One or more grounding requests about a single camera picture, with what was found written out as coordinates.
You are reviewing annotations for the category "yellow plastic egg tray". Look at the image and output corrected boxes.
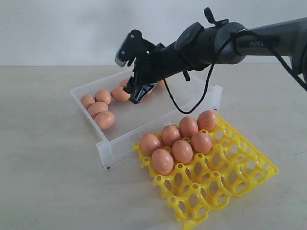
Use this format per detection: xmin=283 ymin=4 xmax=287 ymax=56
xmin=133 ymin=116 xmax=279 ymax=230

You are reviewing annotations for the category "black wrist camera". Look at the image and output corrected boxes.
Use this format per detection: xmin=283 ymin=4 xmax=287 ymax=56
xmin=115 ymin=29 xmax=157 ymax=67

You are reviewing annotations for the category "black cable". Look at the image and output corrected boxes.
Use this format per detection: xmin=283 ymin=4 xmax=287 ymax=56
xmin=163 ymin=7 xmax=307 ymax=115

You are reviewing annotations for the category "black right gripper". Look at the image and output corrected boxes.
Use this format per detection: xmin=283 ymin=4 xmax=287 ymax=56
xmin=123 ymin=43 xmax=199 ymax=104

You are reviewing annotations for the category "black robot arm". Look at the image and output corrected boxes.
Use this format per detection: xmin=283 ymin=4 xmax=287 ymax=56
xmin=115 ymin=18 xmax=307 ymax=104

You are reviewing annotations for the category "brown egg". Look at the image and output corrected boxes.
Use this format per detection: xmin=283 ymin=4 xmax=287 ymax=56
xmin=145 ymin=89 xmax=153 ymax=97
xmin=172 ymin=140 xmax=193 ymax=164
xmin=94 ymin=111 xmax=115 ymax=130
xmin=190 ymin=132 xmax=213 ymax=155
xmin=111 ymin=86 xmax=130 ymax=102
xmin=95 ymin=89 xmax=112 ymax=105
xmin=179 ymin=116 xmax=198 ymax=138
xmin=119 ymin=79 xmax=129 ymax=87
xmin=80 ymin=94 xmax=95 ymax=110
xmin=87 ymin=102 xmax=108 ymax=118
xmin=157 ymin=80 xmax=165 ymax=87
xmin=197 ymin=110 xmax=218 ymax=132
xmin=151 ymin=149 xmax=174 ymax=175
xmin=140 ymin=133 xmax=161 ymax=156
xmin=161 ymin=125 xmax=181 ymax=147

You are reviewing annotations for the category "clear plastic bin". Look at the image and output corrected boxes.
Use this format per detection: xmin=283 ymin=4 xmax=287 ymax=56
xmin=70 ymin=69 xmax=223 ymax=171

